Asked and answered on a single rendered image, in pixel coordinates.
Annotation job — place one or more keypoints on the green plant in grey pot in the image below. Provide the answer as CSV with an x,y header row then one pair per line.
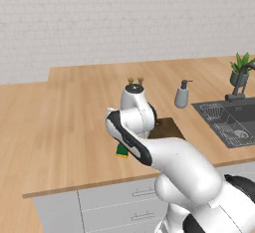
x,y
239,72

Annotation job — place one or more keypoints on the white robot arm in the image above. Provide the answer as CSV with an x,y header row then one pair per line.
x,y
186,164

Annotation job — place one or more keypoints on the dark brown cutting board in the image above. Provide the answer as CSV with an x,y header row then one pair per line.
x,y
167,127

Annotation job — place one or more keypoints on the small brown knobbed peg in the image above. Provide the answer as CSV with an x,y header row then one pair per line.
x,y
131,80
140,79

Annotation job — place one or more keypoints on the green and yellow sponge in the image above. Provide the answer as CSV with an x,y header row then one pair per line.
x,y
121,150

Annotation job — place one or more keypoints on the grey drawer front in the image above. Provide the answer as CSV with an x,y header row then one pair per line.
x,y
113,220
109,195

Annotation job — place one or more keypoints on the black tap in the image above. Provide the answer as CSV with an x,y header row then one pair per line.
x,y
239,84

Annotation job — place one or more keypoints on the grey cabinet front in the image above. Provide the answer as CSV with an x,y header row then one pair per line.
x,y
237,170

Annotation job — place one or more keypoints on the dark grey sink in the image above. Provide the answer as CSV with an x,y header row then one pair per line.
x,y
239,117

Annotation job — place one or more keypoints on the grey soap dispenser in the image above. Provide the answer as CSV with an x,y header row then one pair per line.
x,y
181,97

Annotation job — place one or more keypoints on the grey cabinet panel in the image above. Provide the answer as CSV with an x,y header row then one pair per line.
x,y
58,213

